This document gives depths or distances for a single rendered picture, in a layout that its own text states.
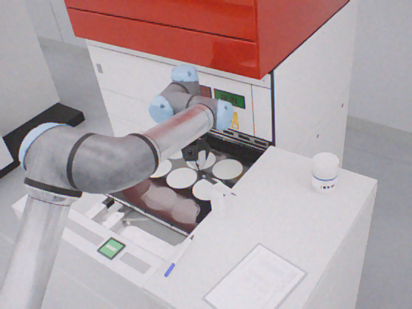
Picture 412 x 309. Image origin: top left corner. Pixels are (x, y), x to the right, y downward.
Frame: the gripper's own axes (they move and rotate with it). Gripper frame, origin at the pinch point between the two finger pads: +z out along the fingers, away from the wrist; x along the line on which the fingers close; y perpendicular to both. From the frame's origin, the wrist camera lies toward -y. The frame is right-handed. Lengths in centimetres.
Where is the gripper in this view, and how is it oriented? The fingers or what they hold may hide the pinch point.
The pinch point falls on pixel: (198, 168)
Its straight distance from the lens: 142.8
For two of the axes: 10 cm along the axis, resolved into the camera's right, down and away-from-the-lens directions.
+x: -9.9, 0.4, 1.4
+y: 0.8, -6.3, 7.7
